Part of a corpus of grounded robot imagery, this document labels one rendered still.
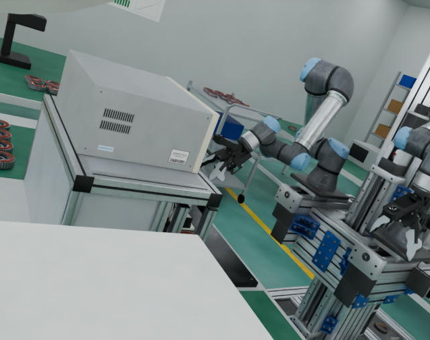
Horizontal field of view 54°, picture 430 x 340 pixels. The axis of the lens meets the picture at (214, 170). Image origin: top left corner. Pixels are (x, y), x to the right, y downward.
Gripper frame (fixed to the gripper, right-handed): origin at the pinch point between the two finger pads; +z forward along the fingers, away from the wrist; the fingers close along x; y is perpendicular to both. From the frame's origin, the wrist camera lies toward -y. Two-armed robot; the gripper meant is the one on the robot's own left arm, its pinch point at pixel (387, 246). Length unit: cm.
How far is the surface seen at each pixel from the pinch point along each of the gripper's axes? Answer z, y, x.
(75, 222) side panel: 18, -81, 36
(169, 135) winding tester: -7, -56, 47
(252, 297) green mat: 40, -14, 26
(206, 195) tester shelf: 5, -46, 32
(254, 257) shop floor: 115, 118, 149
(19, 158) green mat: 40, -78, 123
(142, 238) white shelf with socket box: -5, -86, -5
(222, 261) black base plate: 38, -17, 45
